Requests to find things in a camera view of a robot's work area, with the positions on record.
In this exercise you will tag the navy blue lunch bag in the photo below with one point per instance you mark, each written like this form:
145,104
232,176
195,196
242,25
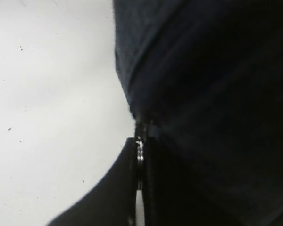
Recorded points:
205,77

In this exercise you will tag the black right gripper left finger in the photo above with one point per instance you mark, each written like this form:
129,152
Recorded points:
112,202

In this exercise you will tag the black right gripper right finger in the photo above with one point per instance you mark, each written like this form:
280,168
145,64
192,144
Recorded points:
169,199

